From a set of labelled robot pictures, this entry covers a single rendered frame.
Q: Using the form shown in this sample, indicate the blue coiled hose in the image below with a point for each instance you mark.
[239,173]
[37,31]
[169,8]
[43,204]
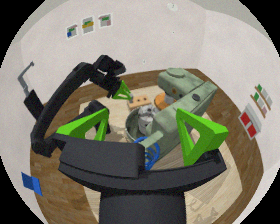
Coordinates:
[154,157]

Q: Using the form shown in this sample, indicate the tan wooden block with round holes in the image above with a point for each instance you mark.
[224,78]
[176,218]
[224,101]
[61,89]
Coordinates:
[140,103]

